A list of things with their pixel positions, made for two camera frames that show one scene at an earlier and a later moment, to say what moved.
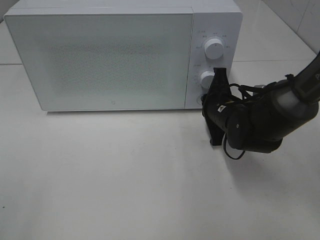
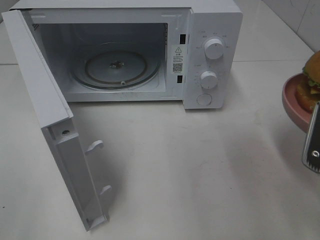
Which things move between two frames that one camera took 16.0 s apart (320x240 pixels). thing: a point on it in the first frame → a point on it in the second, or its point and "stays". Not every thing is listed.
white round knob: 206,78 stays
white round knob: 214,48 stays
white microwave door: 106,61 → 57,123
